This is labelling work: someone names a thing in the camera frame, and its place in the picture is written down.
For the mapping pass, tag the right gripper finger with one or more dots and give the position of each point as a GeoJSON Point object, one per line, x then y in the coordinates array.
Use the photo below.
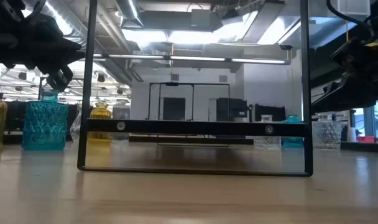
{"type": "Point", "coordinates": [349, 59]}

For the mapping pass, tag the white roll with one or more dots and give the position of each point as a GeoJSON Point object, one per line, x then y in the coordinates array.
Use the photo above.
{"type": "Point", "coordinates": [352, 135]}

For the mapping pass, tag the blue textured glass vase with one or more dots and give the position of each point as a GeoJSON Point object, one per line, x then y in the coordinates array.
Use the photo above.
{"type": "Point", "coordinates": [293, 141]}
{"type": "Point", "coordinates": [45, 124]}

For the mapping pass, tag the silver ventilation duct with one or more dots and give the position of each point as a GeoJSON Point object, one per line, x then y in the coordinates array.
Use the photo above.
{"type": "Point", "coordinates": [130, 12]}

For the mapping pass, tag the grey wall speaker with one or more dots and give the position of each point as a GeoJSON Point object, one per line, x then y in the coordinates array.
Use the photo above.
{"type": "Point", "coordinates": [223, 78]}
{"type": "Point", "coordinates": [174, 77]}

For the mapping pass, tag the black metal frame station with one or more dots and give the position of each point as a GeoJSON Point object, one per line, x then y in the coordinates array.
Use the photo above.
{"type": "Point", "coordinates": [173, 83]}

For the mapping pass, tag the linear ceiling light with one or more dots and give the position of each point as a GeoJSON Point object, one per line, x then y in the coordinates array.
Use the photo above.
{"type": "Point", "coordinates": [195, 58]}

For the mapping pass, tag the square clear glass vase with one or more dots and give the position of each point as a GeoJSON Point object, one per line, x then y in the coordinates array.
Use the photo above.
{"type": "Point", "coordinates": [266, 141]}

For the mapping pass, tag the black low box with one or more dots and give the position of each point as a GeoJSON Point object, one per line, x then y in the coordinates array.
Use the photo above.
{"type": "Point", "coordinates": [279, 112]}

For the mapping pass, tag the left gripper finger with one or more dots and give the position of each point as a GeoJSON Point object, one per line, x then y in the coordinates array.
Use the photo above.
{"type": "Point", "coordinates": [61, 79]}

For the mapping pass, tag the clear diamond-cut glass vase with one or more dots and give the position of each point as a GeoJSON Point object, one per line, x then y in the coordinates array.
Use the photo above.
{"type": "Point", "coordinates": [327, 132]}

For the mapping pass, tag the black cabinet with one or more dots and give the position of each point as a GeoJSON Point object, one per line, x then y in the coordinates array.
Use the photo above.
{"type": "Point", "coordinates": [174, 109]}

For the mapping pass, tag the black aluminium table frame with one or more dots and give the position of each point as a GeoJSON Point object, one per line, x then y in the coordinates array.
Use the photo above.
{"type": "Point", "coordinates": [176, 139]}

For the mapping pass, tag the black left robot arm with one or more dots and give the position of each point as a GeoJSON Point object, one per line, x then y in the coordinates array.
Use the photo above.
{"type": "Point", "coordinates": [5, 7]}

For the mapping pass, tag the red box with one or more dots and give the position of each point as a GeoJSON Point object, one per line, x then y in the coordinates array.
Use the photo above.
{"type": "Point", "coordinates": [366, 139]}

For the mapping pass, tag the black machine box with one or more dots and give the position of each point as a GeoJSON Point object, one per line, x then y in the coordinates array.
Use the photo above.
{"type": "Point", "coordinates": [231, 109]}

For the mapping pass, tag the black security camera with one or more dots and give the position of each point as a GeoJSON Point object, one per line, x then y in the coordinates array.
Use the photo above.
{"type": "Point", "coordinates": [285, 47]}

